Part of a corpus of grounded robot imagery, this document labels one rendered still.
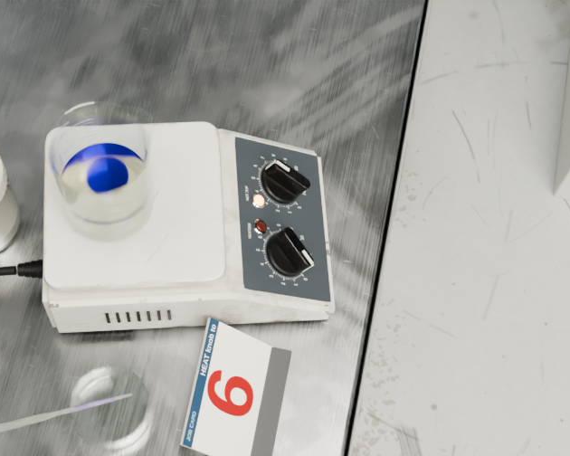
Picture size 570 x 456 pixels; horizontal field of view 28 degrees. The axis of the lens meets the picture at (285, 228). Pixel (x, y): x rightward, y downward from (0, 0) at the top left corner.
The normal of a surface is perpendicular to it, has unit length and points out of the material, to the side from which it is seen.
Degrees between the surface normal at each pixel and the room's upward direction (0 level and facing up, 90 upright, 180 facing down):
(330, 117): 0
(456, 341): 0
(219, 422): 40
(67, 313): 90
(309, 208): 30
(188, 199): 0
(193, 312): 90
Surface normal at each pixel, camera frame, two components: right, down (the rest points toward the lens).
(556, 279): 0.05, -0.40
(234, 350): 0.67, -0.19
